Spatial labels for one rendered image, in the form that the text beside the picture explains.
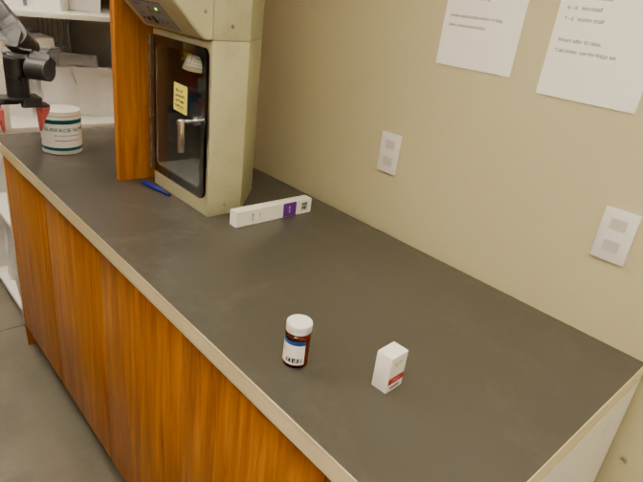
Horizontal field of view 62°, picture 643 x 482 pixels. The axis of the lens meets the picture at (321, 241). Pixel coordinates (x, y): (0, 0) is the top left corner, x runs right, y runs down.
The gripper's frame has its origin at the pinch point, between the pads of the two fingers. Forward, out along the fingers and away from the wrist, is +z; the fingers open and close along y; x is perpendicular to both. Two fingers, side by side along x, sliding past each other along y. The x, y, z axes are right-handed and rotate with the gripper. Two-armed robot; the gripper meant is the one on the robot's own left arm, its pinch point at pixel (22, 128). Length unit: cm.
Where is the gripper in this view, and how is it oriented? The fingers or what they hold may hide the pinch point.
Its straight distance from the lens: 176.7
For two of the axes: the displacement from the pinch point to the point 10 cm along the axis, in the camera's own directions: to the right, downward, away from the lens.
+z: -1.2, 9.0, 4.1
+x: -6.7, -3.8, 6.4
